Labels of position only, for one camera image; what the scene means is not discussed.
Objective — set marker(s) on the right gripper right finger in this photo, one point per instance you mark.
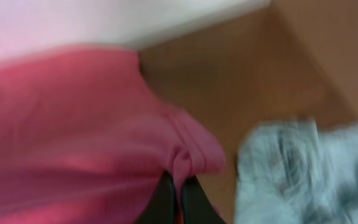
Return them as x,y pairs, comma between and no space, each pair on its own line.
196,207

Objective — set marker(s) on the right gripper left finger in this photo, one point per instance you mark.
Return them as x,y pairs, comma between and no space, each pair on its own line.
161,207

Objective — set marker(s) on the red t-shirt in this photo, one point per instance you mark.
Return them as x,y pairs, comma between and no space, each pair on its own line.
83,139

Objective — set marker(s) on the light blue t-shirt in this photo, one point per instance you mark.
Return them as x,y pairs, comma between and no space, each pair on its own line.
292,172

